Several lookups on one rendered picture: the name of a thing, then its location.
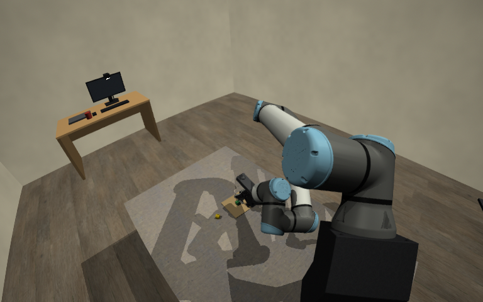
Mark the tan flat mat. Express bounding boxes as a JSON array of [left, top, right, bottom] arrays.
[[221, 195, 250, 218]]

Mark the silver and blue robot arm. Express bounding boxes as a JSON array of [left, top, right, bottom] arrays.
[[236, 101, 397, 239]]

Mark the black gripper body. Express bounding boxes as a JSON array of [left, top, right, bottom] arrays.
[[241, 190, 262, 208]]

